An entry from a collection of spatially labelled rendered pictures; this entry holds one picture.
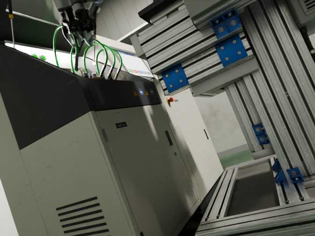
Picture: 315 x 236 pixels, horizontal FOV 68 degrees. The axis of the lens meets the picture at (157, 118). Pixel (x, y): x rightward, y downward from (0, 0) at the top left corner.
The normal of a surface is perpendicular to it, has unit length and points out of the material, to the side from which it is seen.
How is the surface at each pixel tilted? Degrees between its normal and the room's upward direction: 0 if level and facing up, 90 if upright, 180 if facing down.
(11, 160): 90
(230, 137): 90
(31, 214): 90
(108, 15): 90
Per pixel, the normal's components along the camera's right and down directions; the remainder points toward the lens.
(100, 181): -0.46, 0.11
